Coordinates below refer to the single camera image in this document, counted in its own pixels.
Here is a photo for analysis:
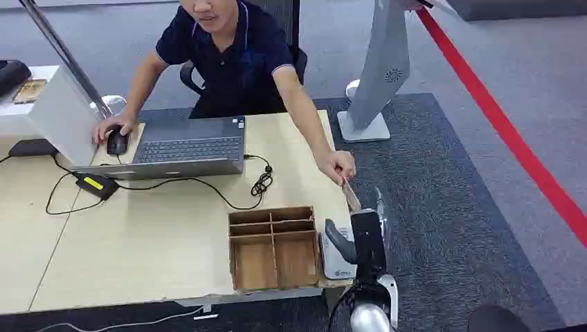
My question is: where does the black office chair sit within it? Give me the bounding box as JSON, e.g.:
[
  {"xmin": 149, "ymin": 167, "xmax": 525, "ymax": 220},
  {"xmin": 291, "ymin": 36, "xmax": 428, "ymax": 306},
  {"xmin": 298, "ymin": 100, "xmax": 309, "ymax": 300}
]
[{"xmin": 179, "ymin": 0, "xmax": 309, "ymax": 98}]

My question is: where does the black computer mouse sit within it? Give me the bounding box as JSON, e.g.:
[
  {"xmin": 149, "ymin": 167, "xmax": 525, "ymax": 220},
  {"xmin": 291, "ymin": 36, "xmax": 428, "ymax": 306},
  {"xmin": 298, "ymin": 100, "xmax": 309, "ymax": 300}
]
[{"xmin": 105, "ymin": 128, "xmax": 130, "ymax": 157}]

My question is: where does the person's left hand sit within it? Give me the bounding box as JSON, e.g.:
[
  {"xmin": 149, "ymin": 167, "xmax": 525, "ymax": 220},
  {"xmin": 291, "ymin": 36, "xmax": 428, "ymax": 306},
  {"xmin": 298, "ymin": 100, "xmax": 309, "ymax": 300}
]
[{"xmin": 317, "ymin": 150, "xmax": 356, "ymax": 187}]

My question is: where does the black mains cable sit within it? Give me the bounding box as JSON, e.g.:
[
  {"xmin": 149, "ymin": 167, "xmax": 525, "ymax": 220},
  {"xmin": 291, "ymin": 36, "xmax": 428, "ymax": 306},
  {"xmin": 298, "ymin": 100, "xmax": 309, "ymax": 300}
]
[{"xmin": 45, "ymin": 154, "xmax": 105, "ymax": 216}]

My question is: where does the person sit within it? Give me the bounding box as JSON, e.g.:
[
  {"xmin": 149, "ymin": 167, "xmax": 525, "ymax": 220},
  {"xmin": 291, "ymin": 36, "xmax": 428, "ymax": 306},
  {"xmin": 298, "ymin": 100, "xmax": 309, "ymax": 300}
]
[{"xmin": 91, "ymin": 0, "xmax": 356, "ymax": 187}]

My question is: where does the dark grey platform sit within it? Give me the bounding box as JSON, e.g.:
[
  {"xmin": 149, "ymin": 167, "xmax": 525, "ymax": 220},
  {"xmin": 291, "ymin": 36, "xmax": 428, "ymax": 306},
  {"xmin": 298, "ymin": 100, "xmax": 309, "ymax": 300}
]
[{"xmin": 446, "ymin": 0, "xmax": 587, "ymax": 22}]

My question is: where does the white cable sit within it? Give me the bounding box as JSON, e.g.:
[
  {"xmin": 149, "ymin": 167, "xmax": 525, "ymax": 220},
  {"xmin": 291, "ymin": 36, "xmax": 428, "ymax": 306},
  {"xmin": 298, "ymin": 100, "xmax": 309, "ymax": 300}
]
[{"xmin": 33, "ymin": 305, "xmax": 206, "ymax": 332}]

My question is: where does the grey floor stand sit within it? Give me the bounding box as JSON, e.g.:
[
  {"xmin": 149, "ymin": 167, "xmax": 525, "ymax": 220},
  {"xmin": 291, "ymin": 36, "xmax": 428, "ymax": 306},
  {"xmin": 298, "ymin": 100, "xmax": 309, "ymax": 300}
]
[{"xmin": 336, "ymin": 0, "xmax": 435, "ymax": 143}]

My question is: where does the white round object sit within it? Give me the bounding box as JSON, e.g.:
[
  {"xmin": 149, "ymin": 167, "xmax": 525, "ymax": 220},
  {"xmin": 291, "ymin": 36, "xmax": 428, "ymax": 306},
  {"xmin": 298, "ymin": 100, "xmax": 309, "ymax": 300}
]
[{"xmin": 345, "ymin": 78, "xmax": 363, "ymax": 104}]

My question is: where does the white round base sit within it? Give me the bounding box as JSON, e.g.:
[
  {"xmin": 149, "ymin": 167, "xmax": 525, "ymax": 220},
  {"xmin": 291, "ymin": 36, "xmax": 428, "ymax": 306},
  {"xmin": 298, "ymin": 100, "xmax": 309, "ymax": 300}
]
[{"xmin": 89, "ymin": 94, "xmax": 128, "ymax": 118}]

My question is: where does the black power adapter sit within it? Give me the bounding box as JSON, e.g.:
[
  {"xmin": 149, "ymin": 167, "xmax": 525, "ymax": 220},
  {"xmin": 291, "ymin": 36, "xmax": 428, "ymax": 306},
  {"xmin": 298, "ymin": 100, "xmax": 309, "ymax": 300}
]
[{"xmin": 75, "ymin": 172, "xmax": 120, "ymax": 201}]

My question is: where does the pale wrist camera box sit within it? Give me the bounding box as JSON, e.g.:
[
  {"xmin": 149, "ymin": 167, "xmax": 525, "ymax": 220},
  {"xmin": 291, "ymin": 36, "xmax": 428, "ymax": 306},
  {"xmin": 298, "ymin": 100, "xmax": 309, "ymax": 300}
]
[{"xmin": 319, "ymin": 230, "xmax": 358, "ymax": 281}]

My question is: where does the black flat device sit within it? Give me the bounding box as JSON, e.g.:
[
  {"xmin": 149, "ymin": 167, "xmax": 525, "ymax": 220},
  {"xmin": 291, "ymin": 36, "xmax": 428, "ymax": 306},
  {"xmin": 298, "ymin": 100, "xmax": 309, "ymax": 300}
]
[{"xmin": 8, "ymin": 138, "xmax": 60, "ymax": 158}]

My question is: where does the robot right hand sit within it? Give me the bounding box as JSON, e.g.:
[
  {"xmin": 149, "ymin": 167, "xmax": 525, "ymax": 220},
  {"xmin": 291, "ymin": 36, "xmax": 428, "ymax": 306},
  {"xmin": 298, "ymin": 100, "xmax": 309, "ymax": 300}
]
[{"xmin": 324, "ymin": 187, "xmax": 392, "ymax": 282}]

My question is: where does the red floor tape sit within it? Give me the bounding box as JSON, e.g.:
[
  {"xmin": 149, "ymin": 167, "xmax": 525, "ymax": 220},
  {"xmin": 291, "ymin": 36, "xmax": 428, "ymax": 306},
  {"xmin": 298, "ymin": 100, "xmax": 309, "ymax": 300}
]
[{"xmin": 414, "ymin": 6, "xmax": 587, "ymax": 249}]

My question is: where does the grey laptop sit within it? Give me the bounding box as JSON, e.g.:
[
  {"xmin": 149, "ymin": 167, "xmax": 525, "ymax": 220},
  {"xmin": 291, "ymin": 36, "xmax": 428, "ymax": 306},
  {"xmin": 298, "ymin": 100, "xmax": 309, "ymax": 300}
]
[{"xmin": 71, "ymin": 115, "xmax": 246, "ymax": 181}]

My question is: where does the person's right hand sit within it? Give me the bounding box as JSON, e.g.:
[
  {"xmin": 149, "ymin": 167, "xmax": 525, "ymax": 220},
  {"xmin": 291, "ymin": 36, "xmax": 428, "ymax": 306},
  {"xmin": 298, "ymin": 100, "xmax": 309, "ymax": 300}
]
[{"xmin": 92, "ymin": 114, "xmax": 138, "ymax": 146}]

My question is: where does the black bag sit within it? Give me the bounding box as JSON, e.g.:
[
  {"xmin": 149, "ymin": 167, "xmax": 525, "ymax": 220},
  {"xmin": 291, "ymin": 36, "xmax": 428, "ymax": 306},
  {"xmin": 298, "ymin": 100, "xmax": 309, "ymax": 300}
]
[{"xmin": 0, "ymin": 59, "xmax": 33, "ymax": 98}]

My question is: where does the wooden card box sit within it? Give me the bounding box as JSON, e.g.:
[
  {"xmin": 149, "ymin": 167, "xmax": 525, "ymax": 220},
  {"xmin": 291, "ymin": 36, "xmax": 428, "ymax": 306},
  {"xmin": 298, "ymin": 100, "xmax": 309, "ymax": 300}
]
[{"xmin": 227, "ymin": 205, "xmax": 323, "ymax": 293}]

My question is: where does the dark slanted pole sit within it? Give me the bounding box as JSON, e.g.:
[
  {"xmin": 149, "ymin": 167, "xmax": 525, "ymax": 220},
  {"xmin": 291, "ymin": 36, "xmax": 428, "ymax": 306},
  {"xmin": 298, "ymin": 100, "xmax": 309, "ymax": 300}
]
[{"xmin": 18, "ymin": 0, "xmax": 115, "ymax": 120}]

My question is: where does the black laptop charger cable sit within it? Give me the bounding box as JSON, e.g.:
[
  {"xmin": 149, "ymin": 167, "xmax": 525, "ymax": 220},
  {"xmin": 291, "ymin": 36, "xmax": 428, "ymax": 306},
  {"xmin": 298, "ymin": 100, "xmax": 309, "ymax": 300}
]
[{"xmin": 114, "ymin": 154, "xmax": 275, "ymax": 212}]

